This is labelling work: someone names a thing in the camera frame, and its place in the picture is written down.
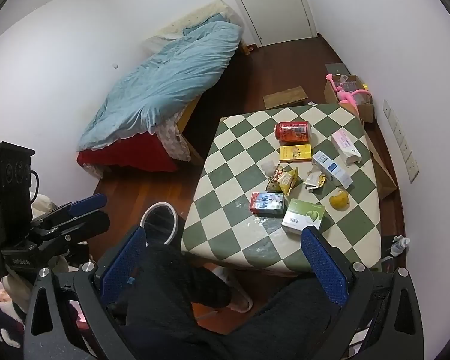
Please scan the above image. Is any patterned mattress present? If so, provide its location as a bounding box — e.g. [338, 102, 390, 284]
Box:
[155, 118, 191, 162]

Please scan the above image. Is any yellow snack wrapper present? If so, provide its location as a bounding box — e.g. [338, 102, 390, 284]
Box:
[266, 165, 298, 197]

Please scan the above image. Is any green white box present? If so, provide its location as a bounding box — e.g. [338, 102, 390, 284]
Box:
[282, 198, 325, 235]

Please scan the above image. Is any red soda can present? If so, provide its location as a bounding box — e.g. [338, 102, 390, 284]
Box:
[274, 121, 311, 145]

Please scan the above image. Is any pink plush toy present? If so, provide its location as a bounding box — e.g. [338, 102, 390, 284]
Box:
[326, 73, 371, 117]

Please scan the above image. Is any flat cardboard piece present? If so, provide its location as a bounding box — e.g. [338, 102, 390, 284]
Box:
[263, 86, 308, 110]

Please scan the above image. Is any pink white box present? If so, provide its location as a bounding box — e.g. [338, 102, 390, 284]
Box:
[331, 128, 362, 165]

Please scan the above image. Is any white round trash bin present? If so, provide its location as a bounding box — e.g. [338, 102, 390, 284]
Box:
[139, 202, 181, 245]

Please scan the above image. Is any yellow fruit peel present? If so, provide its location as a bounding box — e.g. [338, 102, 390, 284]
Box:
[329, 190, 350, 211]

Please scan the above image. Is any white door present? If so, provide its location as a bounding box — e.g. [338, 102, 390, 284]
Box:
[240, 0, 317, 47]

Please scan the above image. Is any yellow small box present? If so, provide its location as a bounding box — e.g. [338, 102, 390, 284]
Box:
[280, 144, 312, 163]

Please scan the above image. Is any beige slipper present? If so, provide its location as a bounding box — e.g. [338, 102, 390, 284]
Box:
[227, 287, 254, 314]

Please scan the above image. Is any silver wrapper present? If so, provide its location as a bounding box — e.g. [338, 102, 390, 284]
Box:
[304, 171, 326, 191]

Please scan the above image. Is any cardboard box with toys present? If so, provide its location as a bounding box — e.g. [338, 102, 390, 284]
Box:
[323, 73, 375, 124]

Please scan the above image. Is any green white checkered tablecloth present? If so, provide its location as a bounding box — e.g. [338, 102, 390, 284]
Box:
[180, 102, 383, 274]

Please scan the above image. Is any plastic spray bottle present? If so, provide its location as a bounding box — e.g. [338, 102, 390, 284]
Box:
[389, 235, 410, 258]

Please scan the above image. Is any clear plastic scrap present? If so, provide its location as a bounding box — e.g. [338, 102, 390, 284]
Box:
[261, 161, 276, 178]

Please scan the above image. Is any white blue long box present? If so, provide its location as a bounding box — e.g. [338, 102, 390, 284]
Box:
[312, 150, 353, 189]

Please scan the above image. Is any red bed sheet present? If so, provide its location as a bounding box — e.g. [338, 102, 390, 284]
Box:
[77, 133, 179, 172]

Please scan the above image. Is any light blue duvet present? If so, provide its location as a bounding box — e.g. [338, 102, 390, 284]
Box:
[77, 18, 242, 151]

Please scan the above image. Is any white wall socket strip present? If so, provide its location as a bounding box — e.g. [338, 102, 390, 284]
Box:
[383, 99, 419, 183]

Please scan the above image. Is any red blue box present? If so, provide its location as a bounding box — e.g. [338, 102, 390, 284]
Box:
[249, 192, 285, 216]

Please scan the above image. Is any black fuzzy trouser leg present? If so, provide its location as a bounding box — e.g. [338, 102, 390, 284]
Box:
[112, 243, 342, 360]

